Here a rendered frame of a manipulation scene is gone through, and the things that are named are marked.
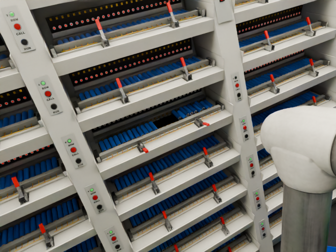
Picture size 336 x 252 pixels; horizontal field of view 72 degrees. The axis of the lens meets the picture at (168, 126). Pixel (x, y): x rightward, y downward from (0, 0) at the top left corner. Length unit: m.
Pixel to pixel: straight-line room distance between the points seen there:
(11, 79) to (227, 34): 0.78
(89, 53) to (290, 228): 0.75
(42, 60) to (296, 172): 0.75
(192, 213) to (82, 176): 0.54
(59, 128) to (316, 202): 0.74
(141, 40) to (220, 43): 0.33
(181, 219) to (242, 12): 0.93
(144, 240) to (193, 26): 0.90
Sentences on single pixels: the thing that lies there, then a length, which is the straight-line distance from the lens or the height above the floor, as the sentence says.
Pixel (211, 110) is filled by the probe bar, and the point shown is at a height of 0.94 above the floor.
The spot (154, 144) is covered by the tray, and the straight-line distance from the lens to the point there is 0.93.
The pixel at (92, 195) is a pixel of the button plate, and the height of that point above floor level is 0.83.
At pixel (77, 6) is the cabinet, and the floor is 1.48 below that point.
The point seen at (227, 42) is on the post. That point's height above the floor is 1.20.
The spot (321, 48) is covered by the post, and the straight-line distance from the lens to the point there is 1.58.
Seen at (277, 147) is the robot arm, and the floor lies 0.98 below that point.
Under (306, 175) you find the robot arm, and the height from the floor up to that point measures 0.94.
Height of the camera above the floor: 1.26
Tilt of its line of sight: 19 degrees down
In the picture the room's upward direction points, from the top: 16 degrees counter-clockwise
